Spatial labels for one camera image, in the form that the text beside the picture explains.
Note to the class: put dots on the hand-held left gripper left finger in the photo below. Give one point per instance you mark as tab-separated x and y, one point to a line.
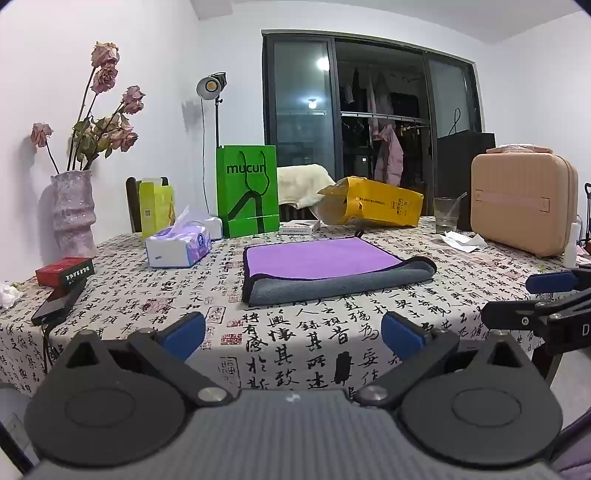
183	336

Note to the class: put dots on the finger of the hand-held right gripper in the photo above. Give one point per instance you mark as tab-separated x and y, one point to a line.
551	281
508	315

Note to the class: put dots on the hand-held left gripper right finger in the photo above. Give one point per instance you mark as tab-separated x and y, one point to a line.
400	338

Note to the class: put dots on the purple and grey towel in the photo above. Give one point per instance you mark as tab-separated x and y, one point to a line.
323	263

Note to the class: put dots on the small white bottle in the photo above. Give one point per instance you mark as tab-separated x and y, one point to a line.
571	249

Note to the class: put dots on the beige hard case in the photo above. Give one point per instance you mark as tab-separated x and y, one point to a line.
521	203

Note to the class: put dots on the soft tissue pack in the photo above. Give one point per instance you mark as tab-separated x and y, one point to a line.
178	249

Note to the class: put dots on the crumpled white paper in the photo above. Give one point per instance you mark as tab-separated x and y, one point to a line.
461	240

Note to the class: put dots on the calligraphy printed tablecloth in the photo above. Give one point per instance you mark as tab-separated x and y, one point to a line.
300	332

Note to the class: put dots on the small white box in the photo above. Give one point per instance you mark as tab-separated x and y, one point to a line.
213	227

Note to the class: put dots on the clear glass cup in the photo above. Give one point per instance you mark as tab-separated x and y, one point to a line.
443	217

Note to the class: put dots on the clear straw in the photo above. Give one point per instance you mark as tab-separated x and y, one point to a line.
459	203

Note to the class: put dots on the yellow-green carton box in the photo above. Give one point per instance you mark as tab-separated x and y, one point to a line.
157	212

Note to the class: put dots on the purple cloth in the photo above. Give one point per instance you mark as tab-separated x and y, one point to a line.
577	457

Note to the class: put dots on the black power bank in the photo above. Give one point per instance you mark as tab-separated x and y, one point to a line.
57	302

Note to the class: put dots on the red flat box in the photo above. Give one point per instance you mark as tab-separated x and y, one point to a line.
62	272

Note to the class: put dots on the pink cloth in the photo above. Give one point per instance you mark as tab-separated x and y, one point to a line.
517	148

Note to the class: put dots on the yellow paper bag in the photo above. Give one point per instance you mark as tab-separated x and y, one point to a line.
369	201

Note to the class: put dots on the dark wooden chair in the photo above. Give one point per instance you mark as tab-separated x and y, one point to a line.
133	203

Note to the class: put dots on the green paper bag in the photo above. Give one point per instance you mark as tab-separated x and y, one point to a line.
240	203

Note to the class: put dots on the flat white and black box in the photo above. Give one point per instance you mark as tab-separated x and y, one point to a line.
300	226

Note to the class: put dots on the pink speckled vase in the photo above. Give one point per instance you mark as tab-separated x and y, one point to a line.
71	217

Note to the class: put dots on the pink jacket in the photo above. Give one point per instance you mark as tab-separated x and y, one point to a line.
390	157

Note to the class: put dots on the crumpled white tissue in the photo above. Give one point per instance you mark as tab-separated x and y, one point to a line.
7	295

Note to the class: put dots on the white fluffy chair cover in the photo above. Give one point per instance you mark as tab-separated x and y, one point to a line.
300	184

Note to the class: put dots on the black framed glass door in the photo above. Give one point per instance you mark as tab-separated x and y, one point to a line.
300	115

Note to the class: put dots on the studio lamp on stand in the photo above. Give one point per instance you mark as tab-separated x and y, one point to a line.
210	85

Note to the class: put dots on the dried pink roses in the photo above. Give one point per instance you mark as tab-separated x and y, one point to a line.
105	54

